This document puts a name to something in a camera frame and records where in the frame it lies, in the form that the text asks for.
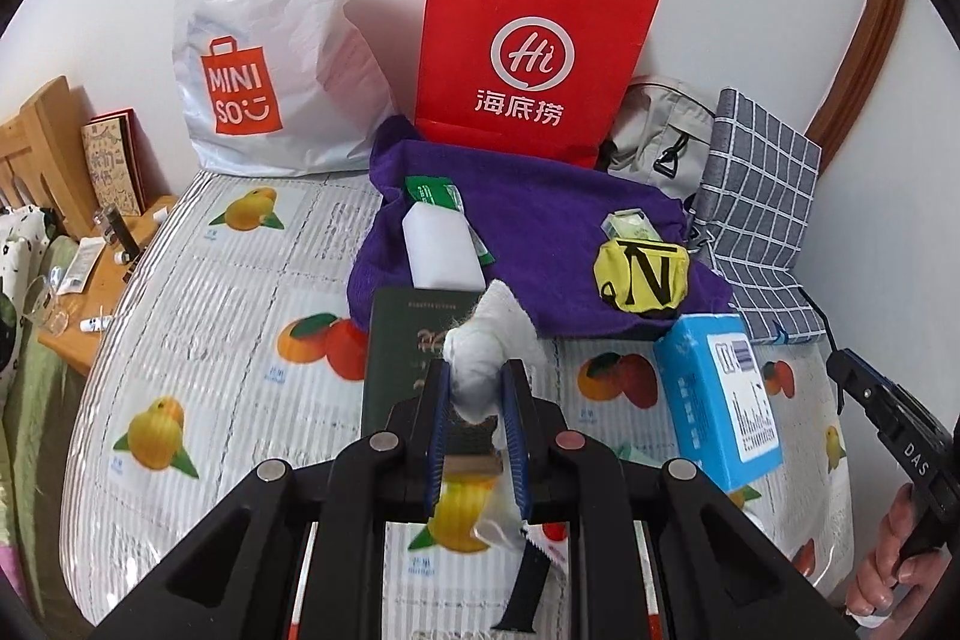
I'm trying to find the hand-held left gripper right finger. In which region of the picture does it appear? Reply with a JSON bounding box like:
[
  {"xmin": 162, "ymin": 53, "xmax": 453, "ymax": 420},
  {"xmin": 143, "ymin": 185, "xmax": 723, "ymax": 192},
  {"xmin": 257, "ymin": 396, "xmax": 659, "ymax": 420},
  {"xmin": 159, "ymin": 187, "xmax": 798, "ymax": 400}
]
[{"xmin": 501, "ymin": 359, "xmax": 856, "ymax": 640}]

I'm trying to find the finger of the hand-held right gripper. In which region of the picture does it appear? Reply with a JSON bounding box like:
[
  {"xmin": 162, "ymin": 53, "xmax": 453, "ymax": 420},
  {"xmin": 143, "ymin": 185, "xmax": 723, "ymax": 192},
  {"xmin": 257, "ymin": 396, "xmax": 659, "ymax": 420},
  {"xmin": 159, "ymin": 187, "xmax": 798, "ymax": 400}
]
[{"xmin": 827, "ymin": 347, "xmax": 901, "ymax": 431}]

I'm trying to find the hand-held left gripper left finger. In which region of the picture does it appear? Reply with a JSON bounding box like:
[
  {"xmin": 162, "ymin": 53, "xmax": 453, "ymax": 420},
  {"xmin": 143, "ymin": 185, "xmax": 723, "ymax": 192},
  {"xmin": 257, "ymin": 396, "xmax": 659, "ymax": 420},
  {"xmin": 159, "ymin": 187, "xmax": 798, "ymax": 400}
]
[{"xmin": 90, "ymin": 359, "xmax": 455, "ymax": 640}]

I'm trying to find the white sponge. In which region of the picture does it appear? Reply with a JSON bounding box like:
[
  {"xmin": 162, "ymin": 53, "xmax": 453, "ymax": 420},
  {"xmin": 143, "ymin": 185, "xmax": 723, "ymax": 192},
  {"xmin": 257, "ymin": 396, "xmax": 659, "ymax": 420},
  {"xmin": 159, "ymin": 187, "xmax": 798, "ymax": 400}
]
[{"xmin": 401, "ymin": 199, "xmax": 485, "ymax": 292}]

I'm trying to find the yellow black printed cloth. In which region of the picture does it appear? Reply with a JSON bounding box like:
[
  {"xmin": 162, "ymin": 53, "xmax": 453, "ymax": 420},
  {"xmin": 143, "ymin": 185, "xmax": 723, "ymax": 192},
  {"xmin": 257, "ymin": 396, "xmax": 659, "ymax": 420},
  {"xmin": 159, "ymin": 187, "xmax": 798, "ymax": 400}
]
[{"xmin": 592, "ymin": 237, "xmax": 692, "ymax": 320}]

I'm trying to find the green wipes packet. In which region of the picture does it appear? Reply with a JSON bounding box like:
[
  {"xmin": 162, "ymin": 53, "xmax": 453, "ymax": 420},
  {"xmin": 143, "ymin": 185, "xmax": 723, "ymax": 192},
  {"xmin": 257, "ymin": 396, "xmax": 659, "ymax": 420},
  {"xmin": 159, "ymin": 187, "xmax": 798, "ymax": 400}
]
[{"xmin": 403, "ymin": 175, "xmax": 497, "ymax": 266}]

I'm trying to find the clear packet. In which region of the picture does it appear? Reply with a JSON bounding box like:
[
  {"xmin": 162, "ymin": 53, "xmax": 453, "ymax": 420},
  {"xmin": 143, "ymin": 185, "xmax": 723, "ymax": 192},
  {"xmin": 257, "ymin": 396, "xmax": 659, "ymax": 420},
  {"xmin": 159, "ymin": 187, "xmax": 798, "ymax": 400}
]
[{"xmin": 600, "ymin": 207, "xmax": 659, "ymax": 245}]

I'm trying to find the person's right hand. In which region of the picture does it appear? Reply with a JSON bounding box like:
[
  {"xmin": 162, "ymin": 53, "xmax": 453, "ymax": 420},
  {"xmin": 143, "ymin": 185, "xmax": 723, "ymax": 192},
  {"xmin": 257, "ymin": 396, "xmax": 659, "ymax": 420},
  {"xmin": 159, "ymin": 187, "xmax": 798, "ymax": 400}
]
[{"xmin": 850, "ymin": 481, "xmax": 935, "ymax": 620}]

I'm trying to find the dark tea tin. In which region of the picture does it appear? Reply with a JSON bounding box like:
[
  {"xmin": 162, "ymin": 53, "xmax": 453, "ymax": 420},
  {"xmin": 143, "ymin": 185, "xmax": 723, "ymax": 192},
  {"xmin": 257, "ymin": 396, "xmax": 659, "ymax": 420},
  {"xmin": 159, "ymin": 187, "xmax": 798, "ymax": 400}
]
[{"xmin": 360, "ymin": 287, "xmax": 503, "ymax": 480}]

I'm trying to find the blue tissue pack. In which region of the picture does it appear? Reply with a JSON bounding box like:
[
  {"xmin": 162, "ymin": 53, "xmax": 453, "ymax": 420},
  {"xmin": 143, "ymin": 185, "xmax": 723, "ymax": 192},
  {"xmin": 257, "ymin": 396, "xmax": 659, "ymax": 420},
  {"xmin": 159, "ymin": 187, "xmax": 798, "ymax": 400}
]
[{"xmin": 652, "ymin": 312, "xmax": 785, "ymax": 492}]

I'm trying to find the purple towel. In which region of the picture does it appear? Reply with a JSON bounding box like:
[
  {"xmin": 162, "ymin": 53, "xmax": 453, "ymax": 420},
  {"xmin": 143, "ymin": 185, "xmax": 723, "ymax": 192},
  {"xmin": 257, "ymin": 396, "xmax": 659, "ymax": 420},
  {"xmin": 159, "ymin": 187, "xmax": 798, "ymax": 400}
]
[{"xmin": 346, "ymin": 115, "xmax": 732, "ymax": 341}]

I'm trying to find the grey checked cushion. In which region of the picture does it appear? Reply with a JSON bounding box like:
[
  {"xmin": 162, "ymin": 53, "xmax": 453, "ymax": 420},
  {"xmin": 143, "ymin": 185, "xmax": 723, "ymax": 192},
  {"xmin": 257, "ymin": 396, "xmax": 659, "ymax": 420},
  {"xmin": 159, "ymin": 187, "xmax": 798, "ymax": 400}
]
[{"xmin": 690, "ymin": 89, "xmax": 830, "ymax": 345}]

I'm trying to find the fruit print tablecloth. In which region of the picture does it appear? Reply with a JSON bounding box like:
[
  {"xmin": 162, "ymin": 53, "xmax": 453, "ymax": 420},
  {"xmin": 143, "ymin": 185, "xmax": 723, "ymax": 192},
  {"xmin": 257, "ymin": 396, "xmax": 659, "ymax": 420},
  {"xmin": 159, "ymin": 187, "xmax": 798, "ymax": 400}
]
[{"xmin": 60, "ymin": 167, "xmax": 863, "ymax": 640}]

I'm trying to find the grey backpack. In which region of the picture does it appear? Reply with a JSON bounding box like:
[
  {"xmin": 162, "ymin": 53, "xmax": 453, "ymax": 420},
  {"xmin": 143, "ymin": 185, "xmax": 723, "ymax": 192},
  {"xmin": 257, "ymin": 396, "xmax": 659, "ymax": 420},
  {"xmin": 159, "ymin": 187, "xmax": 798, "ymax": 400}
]
[{"xmin": 600, "ymin": 77, "xmax": 717, "ymax": 202}]

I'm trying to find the wooden nightstand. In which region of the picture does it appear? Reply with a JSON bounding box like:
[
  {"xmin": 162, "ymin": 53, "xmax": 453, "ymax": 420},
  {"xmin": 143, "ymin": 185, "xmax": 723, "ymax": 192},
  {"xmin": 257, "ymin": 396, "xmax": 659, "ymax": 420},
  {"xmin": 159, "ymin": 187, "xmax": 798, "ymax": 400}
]
[{"xmin": 37, "ymin": 194, "xmax": 181, "ymax": 378}]

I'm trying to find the red paper bag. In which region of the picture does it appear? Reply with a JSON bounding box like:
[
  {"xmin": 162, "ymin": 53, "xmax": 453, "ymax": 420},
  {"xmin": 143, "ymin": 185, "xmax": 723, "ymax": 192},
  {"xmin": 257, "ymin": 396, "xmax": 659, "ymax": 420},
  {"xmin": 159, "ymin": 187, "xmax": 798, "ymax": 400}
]
[{"xmin": 414, "ymin": 0, "xmax": 665, "ymax": 169}]

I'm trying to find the patterned notebook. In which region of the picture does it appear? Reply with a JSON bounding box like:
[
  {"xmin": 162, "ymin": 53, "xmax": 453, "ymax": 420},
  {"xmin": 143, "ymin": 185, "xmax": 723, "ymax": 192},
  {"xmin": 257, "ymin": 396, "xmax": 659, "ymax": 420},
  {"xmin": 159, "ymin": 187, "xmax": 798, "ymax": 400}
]
[{"xmin": 81, "ymin": 110, "xmax": 147, "ymax": 217}]

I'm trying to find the green bedsheet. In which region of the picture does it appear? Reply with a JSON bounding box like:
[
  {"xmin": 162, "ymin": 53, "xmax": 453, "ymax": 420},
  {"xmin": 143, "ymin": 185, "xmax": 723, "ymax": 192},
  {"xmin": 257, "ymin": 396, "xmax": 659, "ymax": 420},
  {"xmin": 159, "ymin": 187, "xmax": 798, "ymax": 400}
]
[{"xmin": 0, "ymin": 325, "xmax": 83, "ymax": 611}]

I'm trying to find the drinking glass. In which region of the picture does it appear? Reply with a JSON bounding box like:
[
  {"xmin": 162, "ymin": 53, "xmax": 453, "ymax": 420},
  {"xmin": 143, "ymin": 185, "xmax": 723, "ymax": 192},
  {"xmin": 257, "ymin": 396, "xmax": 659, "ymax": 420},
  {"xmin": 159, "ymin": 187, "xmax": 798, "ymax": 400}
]
[{"xmin": 22, "ymin": 269, "xmax": 72, "ymax": 330}]

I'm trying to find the white plastic shopping bag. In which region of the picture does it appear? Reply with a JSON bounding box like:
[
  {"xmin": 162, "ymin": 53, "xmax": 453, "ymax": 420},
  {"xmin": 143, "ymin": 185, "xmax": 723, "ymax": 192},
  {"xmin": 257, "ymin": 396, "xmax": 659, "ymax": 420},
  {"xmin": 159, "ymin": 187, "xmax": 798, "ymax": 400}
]
[{"xmin": 174, "ymin": 0, "xmax": 398, "ymax": 176}]

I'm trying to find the white black patterned cloth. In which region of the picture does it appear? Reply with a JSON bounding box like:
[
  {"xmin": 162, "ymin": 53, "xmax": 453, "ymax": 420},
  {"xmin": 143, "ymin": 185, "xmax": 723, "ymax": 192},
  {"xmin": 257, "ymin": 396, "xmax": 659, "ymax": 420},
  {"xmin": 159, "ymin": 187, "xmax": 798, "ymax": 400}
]
[{"xmin": 0, "ymin": 205, "xmax": 50, "ymax": 386}]

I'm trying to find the wooden headboard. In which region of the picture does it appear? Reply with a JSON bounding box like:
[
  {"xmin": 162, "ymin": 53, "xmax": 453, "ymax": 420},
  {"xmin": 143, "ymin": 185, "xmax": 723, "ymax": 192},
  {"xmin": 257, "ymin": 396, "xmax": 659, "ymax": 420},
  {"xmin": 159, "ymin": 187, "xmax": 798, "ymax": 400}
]
[{"xmin": 0, "ymin": 76, "xmax": 95, "ymax": 236}]

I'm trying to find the black cord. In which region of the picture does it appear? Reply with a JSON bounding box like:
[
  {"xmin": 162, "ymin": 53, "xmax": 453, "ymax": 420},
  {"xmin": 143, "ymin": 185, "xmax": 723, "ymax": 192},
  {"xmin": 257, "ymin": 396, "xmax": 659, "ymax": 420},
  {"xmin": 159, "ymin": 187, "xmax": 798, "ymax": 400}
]
[{"xmin": 795, "ymin": 284, "xmax": 845, "ymax": 416}]

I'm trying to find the brown wooden door frame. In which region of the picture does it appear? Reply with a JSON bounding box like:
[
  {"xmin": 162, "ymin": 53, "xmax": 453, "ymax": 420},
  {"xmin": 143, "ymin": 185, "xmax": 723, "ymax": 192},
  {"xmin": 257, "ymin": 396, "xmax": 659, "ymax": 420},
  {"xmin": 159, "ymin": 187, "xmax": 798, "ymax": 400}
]
[{"xmin": 806, "ymin": 0, "xmax": 912, "ymax": 165}]

